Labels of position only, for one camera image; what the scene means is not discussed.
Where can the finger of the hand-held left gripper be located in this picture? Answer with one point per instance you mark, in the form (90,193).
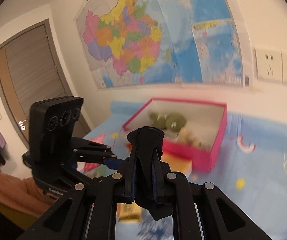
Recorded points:
(91,146)
(113,163)

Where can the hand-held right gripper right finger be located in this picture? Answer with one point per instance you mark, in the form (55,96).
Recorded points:
(156,182)

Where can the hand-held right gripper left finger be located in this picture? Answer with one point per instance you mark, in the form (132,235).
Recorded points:
(129,180)

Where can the pastel tissue pack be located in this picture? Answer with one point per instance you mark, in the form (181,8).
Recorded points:
(178,165)

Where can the black cloth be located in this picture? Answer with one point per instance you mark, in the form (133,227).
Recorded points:
(146,140)

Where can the blue checked cloth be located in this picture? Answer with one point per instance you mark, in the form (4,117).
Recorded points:
(156,230)

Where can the pink cardboard box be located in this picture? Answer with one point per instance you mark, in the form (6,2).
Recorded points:
(203,160)

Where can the beige teddy bear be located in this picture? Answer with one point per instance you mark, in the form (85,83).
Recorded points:
(191,138)

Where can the green plush toy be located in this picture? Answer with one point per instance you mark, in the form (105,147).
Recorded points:
(168,122)

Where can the person's left forearm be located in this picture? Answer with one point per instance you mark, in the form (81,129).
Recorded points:
(8,190)

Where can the yellow packet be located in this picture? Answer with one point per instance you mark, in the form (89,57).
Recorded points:
(129,213)

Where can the grey wooden door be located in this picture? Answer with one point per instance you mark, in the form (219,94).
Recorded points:
(28,67)

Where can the blue cartoon bed sheet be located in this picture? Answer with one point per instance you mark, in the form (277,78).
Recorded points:
(258,180)

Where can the colourful wall map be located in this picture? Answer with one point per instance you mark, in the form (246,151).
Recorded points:
(158,30)

